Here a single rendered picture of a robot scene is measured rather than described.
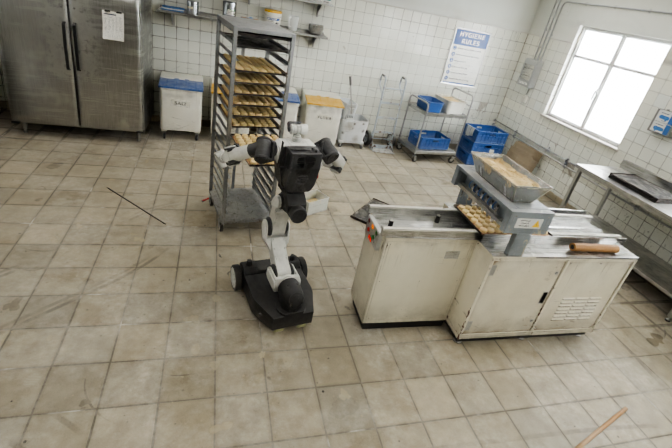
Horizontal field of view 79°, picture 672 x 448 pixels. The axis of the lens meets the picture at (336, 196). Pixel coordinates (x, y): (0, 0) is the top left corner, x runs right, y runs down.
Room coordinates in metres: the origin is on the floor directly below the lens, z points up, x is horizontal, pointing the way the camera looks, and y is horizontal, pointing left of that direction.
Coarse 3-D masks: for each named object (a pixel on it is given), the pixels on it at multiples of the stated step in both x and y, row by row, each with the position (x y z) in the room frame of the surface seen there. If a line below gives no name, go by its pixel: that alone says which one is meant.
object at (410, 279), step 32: (384, 224) 2.44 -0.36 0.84; (416, 224) 2.53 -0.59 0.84; (448, 224) 2.63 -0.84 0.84; (384, 256) 2.28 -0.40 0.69; (416, 256) 2.36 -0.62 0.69; (448, 256) 2.43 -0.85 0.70; (352, 288) 2.57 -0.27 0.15; (384, 288) 2.30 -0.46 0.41; (416, 288) 2.38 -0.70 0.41; (448, 288) 2.47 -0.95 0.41; (384, 320) 2.33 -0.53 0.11; (416, 320) 2.41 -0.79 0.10
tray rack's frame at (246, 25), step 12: (228, 24) 3.28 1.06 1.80; (240, 24) 3.28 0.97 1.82; (252, 24) 3.44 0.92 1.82; (264, 24) 3.61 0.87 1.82; (216, 36) 3.65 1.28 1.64; (288, 36) 3.33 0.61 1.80; (216, 48) 3.65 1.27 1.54; (216, 60) 3.65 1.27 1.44; (216, 72) 3.65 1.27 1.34; (216, 84) 3.66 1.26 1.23; (216, 96) 3.66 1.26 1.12; (216, 108) 3.66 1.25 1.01; (228, 192) 3.68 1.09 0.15; (240, 192) 3.73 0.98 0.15; (252, 192) 3.79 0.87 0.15; (216, 204) 3.40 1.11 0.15; (240, 204) 3.49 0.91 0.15; (252, 204) 3.54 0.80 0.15; (228, 216) 3.23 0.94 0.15; (240, 216) 3.27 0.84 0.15; (252, 216) 3.32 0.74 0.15; (264, 216) 3.36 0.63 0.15
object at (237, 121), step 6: (222, 108) 3.60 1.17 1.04; (234, 120) 3.28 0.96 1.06; (240, 120) 3.31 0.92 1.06; (246, 120) 3.36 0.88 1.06; (252, 120) 3.39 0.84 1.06; (258, 120) 3.47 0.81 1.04; (264, 120) 3.45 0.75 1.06; (270, 120) 3.47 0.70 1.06; (258, 126) 3.29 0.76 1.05; (264, 126) 3.32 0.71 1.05; (270, 126) 3.35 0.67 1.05
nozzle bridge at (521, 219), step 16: (464, 176) 2.97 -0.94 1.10; (480, 176) 2.82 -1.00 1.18; (464, 192) 3.00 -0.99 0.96; (480, 192) 2.77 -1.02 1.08; (496, 192) 2.57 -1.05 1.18; (512, 208) 2.36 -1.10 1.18; (528, 208) 2.41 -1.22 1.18; (544, 208) 2.47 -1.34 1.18; (512, 224) 2.32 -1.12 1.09; (528, 224) 2.36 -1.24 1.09; (544, 224) 2.40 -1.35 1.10; (512, 240) 2.36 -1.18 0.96; (528, 240) 2.38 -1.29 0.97
